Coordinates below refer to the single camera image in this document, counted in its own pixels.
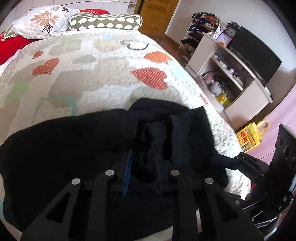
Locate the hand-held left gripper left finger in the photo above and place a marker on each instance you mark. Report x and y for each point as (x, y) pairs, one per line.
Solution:
(101, 204)

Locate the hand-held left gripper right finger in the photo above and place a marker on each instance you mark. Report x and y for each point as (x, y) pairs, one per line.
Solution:
(185, 204)

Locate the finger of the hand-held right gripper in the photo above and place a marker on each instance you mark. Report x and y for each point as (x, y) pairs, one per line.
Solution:
(245, 162)

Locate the black pants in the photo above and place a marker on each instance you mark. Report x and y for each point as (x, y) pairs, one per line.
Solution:
(81, 157)

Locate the yellow shopping bag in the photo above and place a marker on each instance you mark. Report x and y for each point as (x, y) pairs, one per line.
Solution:
(251, 136)

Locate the yellow container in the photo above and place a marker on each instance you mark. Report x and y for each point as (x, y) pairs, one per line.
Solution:
(223, 99)

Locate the white tv cabinet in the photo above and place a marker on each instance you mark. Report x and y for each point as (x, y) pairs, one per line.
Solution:
(245, 92)

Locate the black television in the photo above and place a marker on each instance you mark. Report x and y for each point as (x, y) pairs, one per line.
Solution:
(256, 53)

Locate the patchwork quilted bedspread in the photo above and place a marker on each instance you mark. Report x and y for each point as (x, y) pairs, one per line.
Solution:
(97, 74)

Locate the dark table clock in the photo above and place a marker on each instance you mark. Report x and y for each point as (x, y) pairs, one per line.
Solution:
(232, 29)

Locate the shoe rack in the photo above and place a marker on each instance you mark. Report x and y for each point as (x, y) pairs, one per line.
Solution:
(198, 27)

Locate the wooden door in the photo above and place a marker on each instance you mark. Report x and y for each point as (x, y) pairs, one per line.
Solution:
(156, 16)

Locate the green patterned bolster pillow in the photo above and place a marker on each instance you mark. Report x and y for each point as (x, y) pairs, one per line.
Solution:
(105, 22)

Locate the long red pillow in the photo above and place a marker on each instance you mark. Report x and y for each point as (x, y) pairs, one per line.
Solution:
(11, 44)

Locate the white floral pillow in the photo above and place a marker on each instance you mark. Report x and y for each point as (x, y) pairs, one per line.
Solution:
(41, 22)

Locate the white wardrobe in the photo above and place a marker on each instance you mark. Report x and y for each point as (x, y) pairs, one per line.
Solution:
(97, 2)

